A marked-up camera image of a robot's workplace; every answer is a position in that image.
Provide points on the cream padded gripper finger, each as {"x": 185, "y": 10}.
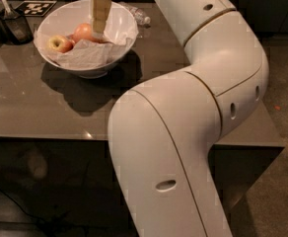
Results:
{"x": 99, "y": 15}

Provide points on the large red apple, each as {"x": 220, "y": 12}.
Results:
{"x": 84, "y": 32}

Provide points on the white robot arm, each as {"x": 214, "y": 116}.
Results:
{"x": 160, "y": 131}

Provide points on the white bowl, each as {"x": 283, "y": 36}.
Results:
{"x": 85, "y": 69}

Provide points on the yellow-red apple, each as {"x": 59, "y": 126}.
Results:
{"x": 59, "y": 43}

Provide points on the white crumpled paper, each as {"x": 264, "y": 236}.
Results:
{"x": 91, "y": 51}

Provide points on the clear plastic water bottle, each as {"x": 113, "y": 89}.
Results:
{"x": 141, "y": 18}

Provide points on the black fiducial marker card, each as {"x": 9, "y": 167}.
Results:
{"x": 35, "y": 8}

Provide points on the black scoop with white handle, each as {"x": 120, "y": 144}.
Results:
{"x": 15, "y": 25}

